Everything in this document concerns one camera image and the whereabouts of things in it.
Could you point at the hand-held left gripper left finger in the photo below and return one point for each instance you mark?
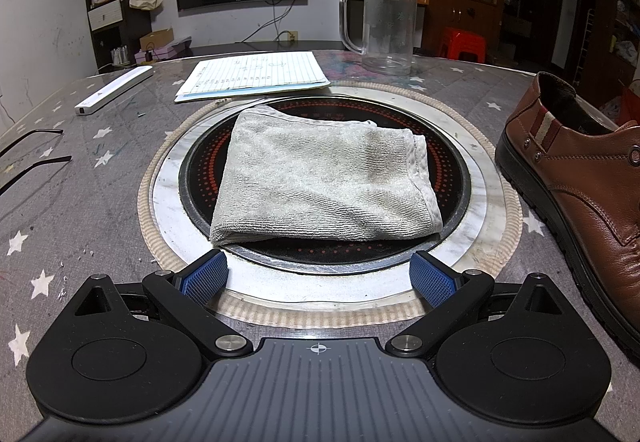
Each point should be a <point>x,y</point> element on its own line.
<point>205,279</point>

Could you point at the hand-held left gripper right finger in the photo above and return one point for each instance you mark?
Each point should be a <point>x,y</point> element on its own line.
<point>432,279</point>

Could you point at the brown leather shoe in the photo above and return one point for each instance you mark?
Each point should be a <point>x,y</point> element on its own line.
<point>590,172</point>

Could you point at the round built-in cooktop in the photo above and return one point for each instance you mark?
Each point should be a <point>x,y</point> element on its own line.
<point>200,162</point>

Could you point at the grey star-print table cover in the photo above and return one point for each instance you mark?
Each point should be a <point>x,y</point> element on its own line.
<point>100,222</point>

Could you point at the grey folded towel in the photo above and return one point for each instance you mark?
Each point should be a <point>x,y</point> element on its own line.
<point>325,172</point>

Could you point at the white bar-shaped device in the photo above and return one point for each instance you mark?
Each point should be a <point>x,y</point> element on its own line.
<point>112,91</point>

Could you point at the lined paper sheets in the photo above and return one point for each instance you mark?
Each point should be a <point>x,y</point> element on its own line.
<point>250,72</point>

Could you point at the black eyeglasses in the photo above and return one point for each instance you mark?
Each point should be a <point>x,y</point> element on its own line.
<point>40,132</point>

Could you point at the flat pink box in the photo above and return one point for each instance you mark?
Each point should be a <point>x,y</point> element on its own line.
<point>165,53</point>

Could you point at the row of small white vials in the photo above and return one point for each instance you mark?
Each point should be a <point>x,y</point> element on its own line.
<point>120,56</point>

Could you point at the red plastic stool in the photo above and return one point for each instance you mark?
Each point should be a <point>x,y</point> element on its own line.
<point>462,42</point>

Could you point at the small cardboard box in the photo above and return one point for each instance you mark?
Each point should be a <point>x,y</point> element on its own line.
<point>156,40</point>

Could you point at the floral white bag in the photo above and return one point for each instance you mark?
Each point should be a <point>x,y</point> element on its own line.
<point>610,108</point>

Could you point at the clear glass mug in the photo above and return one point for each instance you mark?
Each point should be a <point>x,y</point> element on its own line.
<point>387,32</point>

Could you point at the dark television console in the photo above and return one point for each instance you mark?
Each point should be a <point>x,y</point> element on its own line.
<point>310,46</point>

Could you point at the dark wooden door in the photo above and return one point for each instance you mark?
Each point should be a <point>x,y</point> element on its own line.
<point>542,7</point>

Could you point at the white wall socket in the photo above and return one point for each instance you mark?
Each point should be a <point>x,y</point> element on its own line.
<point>288,37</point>

